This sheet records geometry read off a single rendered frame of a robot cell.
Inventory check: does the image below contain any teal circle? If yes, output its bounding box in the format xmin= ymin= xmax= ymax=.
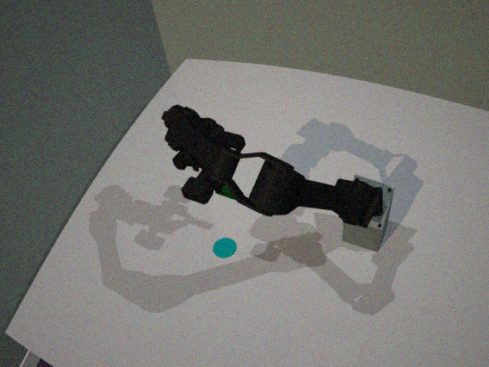
xmin=213 ymin=238 xmax=237 ymax=258

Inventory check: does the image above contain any dark green post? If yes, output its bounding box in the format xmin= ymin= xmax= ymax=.
xmin=215 ymin=186 xmax=236 ymax=200

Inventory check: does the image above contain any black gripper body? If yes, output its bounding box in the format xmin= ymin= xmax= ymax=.
xmin=181 ymin=131 xmax=245 ymax=204

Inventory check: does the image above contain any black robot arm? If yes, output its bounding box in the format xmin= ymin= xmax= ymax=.
xmin=161 ymin=105 xmax=383 ymax=228

